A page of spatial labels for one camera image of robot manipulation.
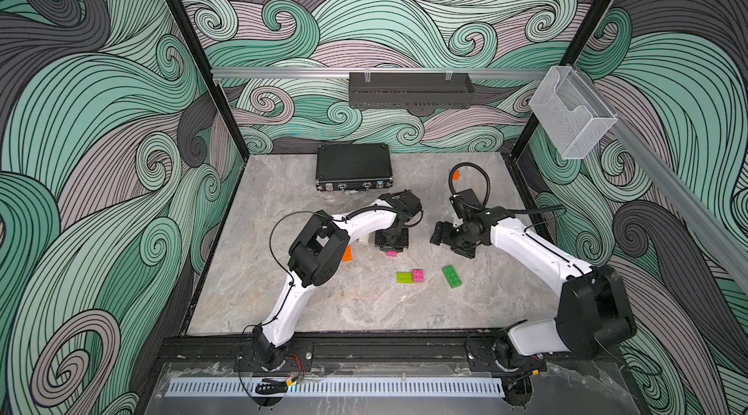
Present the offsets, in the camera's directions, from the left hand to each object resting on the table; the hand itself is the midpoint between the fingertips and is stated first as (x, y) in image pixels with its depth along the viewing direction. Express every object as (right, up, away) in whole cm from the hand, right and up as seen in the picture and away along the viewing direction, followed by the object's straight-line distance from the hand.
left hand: (398, 247), depth 92 cm
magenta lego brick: (+6, -7, -6) cm, 11 cm away
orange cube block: (+25, +24, +21) cm, 41 cm away
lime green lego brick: (+1, -8, -6) cm, 10 cm away
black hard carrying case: (-16, +27, +20) cm, 37 cm away
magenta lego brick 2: (-2, -2, 0) cm, 3 cm away
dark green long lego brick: (+15, -7, -6) cm, 18 cm away
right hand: (+11, +2, -6) cm, 13 cm away
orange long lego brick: (-16, -2, +1) cm, 17 cm away
